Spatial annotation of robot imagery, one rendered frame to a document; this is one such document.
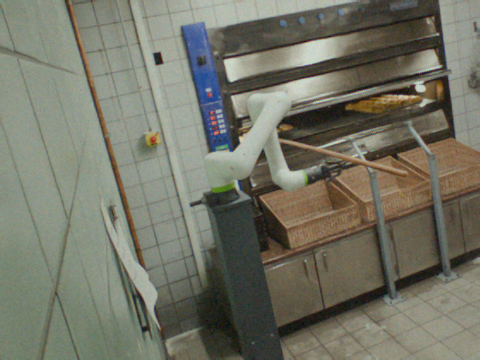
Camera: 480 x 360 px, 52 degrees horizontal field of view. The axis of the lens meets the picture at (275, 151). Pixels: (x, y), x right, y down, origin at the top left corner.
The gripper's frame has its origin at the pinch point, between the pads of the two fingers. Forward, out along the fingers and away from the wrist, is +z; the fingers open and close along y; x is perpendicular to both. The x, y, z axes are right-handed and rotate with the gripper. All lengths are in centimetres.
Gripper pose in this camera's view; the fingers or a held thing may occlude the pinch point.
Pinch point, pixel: (345, 165)
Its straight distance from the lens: 275.1
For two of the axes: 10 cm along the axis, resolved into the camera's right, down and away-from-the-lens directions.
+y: 2.0, 9.6, 2.1
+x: 3.4, 1.4, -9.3
